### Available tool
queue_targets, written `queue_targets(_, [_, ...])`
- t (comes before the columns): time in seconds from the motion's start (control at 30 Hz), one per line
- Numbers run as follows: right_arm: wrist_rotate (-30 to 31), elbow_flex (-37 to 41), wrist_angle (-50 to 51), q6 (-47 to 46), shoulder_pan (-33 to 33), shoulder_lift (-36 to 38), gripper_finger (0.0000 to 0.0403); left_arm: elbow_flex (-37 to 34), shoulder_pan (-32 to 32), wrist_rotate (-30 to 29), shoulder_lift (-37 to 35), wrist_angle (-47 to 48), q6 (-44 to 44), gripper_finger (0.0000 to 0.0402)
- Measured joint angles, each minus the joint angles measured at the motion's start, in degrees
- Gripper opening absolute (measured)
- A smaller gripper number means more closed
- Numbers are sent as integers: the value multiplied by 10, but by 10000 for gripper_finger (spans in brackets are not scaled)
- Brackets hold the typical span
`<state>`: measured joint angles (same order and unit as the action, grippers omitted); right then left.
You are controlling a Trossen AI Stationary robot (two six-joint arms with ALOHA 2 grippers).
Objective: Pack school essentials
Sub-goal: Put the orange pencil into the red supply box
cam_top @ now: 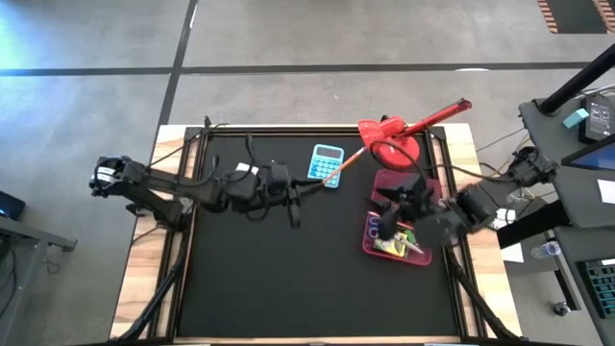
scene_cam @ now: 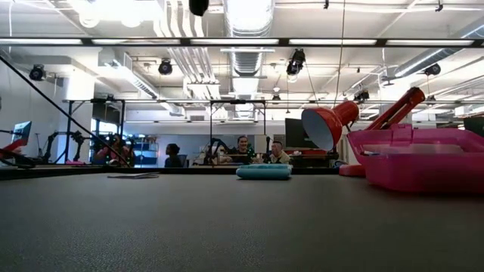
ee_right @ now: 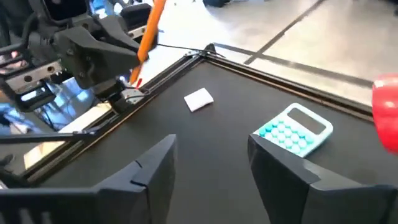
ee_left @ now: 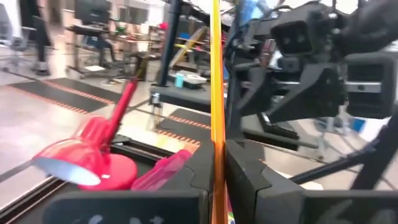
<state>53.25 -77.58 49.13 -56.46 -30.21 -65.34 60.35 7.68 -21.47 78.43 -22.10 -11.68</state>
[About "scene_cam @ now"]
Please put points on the black ceiling spotlight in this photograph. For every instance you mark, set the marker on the black ceiling spotlight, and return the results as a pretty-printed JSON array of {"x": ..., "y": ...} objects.
[
  {"x": 433, "y": 69},
  {"x": 296, "y": 60},
  {"x": 37, "y": 72},
  {"x": 361, "y": 95},
  {"x": 165, "y": 68}
]

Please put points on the black background monitor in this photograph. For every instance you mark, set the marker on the black background monitor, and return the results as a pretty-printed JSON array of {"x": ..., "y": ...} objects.
[{"x": 293, "y": 132}]

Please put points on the black table mat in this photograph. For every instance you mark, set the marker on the black table mat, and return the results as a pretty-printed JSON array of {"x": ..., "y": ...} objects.
[{"x": 227, "y": 234}]

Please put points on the red desk lamp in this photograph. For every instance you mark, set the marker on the red desk lamp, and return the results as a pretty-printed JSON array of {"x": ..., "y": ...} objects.
[{"x": 332, "y": 121}]

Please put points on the overhead rig light bar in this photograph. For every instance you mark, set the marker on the overhead rig light bar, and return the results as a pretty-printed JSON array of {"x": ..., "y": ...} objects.
[{"x": 283, "y": 42}]

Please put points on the pink plastic pencil case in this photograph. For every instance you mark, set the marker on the pink plastic pencil case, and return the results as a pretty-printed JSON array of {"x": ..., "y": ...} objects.
[{"x": 423, "y": 174}]

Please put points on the red background object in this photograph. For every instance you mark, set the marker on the red background object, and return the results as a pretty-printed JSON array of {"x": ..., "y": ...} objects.
[{"x": 11, "y": 147}]

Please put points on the small background monitor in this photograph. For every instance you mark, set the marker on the small background monitor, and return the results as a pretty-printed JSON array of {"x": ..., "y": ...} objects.
[{"x": 22, "y": 132}]

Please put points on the background black robot arm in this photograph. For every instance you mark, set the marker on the background black robot arm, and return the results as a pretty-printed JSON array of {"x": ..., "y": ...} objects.
[
  {"x": 79, "y": 138},
  {"x": 219, "y": 145}
]

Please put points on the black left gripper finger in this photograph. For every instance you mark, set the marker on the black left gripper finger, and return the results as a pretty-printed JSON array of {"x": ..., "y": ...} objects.
[{"x": 199, "y": 7}]

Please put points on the person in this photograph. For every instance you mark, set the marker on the person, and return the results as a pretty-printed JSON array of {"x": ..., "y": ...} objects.
[
  {"x": 242, "y": 149},
  {"x": 278, "y": 153},
  {"x": 175, "y": 156},
  {"x": 113, "y": 151}
]

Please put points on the blue background shelf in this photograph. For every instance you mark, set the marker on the blue background shelf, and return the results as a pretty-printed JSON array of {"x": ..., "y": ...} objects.
[{"x": 145, "y": 156}]

